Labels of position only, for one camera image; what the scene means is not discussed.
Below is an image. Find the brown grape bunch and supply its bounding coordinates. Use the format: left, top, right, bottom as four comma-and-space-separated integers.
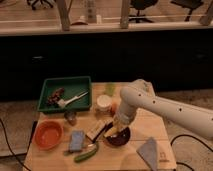
47, 88, 64, 105

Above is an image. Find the yellow banana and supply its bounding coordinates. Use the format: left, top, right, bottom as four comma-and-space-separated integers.
104, 126, 118, 137

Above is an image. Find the grey folded cloth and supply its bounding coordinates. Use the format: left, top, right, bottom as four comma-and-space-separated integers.
136, 137, 157, 171

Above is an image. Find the orange bowl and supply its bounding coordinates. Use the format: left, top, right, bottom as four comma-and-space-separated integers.
34, 120, 63, 150

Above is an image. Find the green cucumber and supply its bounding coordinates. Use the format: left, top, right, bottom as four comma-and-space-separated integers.
74, 143, 99, 163

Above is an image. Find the blue sponge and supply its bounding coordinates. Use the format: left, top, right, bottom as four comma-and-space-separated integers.
69, 130, 85, 152

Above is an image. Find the orange fruit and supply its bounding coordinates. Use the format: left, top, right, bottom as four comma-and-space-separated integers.
111, 102, 118, 115

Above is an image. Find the black cable right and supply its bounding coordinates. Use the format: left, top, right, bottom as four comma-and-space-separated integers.
170, 133, 213, 171

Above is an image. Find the dark purple bowl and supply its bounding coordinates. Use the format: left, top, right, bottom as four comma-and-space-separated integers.
104, 128, 131, 147

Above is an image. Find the black cable left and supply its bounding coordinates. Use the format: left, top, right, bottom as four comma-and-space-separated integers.
0, 118, 32, 171

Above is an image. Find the small metal cup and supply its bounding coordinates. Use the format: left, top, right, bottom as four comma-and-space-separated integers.
64, 111, 77, 126

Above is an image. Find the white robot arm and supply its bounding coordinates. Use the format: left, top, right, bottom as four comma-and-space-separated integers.
114, 79, 213, 140

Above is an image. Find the light green object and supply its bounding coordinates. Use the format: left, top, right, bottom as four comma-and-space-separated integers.
105, 83, 115, 96

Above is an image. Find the black cable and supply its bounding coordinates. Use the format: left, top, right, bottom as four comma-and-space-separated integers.
0, 118, 32, 171
170, 133, 213, 171

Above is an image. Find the white round container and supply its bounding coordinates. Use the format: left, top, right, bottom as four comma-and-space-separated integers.
97, 95, 112, 111

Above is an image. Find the wooden block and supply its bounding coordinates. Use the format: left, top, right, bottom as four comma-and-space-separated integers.
86, 120, 105, 140

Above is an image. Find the white dish brush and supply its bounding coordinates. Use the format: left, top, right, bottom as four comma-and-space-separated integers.
57, 92, 87, 108

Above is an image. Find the green plastic tray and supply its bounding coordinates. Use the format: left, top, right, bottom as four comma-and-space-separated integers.
38, 76, 92, 114

